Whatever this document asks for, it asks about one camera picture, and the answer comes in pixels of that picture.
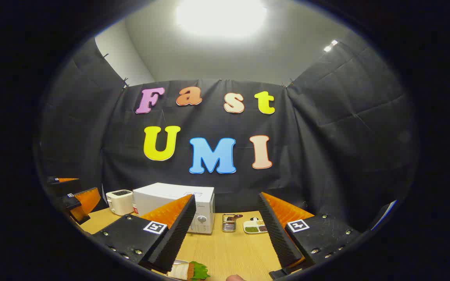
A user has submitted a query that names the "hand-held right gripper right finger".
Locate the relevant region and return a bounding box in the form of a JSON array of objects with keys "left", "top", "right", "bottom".
[{"left": 258, "top": 192, "right": 362, "bottom": 270}]

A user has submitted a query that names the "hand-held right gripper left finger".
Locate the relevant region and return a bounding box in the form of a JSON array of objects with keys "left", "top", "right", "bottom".
[{"left": 92, "top": 194, "right": 197, "bottom": 274}]

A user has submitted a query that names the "toy sandwich with lettuce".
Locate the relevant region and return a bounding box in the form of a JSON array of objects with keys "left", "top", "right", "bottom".
[{"left": 168, "top": 261, "right": 211, "bottom": 281}]

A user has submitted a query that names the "white microwave oven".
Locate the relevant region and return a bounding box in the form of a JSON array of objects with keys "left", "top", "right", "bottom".
[{"left": 132, "top": 182, "right": 216, "bottom": 235}]

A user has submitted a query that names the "white divided bean dish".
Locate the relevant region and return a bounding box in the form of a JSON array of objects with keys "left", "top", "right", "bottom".
[{"left": 243, "top": 217, "right": 268, "bottom": 234}]

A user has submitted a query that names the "white toaster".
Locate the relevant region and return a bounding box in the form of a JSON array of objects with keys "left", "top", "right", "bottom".
[{"left": 106, "top": 190, "right": 134, "bottom": 216}]

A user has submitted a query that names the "large ceiling light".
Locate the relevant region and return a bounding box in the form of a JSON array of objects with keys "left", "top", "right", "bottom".
[{"left": 176, "top": 0, "right": 267, "bottom": 38}]

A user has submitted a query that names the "metal wire basket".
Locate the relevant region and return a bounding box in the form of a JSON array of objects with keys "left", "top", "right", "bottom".
[{"left": 222, "top": 213, "right": 244, "bottom": 233}]

